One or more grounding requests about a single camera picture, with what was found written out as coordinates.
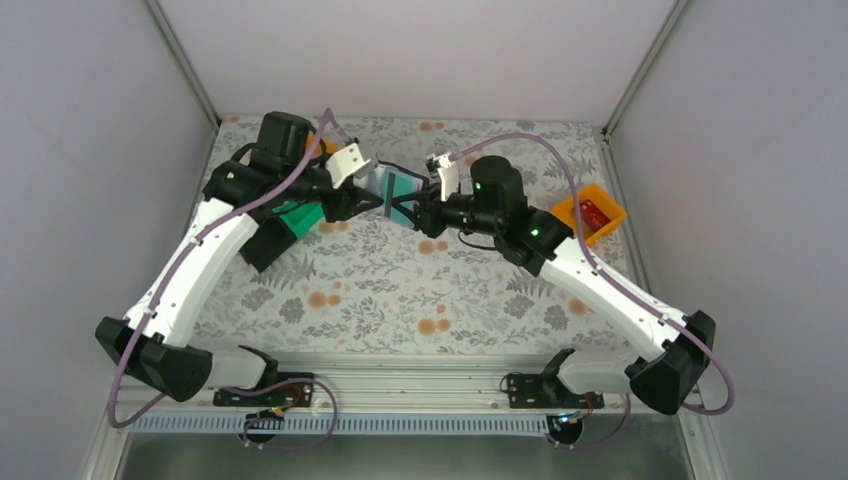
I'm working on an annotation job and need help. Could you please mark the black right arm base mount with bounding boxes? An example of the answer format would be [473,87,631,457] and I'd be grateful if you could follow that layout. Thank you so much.
[498,372,605,410]

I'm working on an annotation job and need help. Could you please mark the red cards in bin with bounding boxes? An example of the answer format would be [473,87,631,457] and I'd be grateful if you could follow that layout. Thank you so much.
[580,199,610,232]

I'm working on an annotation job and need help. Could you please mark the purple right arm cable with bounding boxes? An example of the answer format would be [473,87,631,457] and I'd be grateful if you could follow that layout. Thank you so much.
[450,132,737,417]

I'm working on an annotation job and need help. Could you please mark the black plastic bin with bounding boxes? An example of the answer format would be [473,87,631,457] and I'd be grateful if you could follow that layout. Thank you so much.
[239,216,297,273]

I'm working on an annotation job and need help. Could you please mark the floral patterned table mat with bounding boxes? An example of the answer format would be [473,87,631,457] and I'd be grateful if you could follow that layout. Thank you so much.
[191,117,630,355]

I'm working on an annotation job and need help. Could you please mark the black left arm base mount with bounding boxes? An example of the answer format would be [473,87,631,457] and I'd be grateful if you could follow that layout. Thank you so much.
[212,372,315,409]

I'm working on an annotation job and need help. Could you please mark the green plastic bin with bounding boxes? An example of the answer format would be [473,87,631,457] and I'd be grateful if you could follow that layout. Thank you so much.
[272,202,324,239]

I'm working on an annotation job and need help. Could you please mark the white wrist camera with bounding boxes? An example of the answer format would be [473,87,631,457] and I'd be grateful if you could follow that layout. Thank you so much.
[425,152,461,202]
[325,142,378,189]

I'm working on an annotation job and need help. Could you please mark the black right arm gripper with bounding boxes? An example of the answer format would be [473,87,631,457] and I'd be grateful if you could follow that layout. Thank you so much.
[391,183,501,239]

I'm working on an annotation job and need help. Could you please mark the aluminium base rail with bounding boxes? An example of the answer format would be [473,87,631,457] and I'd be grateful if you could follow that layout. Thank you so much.
[109,354,704,439]

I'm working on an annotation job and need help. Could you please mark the orange plastic bin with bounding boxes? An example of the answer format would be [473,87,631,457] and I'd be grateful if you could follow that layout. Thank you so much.
[551,183,628,247]
[307,132,338,159]

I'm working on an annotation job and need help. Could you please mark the black leather card holder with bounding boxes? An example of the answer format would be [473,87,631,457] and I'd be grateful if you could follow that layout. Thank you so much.
[357,163,429,230]

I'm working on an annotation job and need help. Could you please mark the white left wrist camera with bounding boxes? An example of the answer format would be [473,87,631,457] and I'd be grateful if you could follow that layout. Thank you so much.
[325,142,378,189]

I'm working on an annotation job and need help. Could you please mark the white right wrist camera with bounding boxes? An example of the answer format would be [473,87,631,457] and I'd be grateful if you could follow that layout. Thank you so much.
[425,152,461,202]

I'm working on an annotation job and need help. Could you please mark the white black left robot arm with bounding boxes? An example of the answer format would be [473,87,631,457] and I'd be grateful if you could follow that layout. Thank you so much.
[95,112,382,405]

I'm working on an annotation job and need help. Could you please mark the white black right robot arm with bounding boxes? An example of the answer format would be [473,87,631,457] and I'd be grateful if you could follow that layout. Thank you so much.
[391,156,715,415]

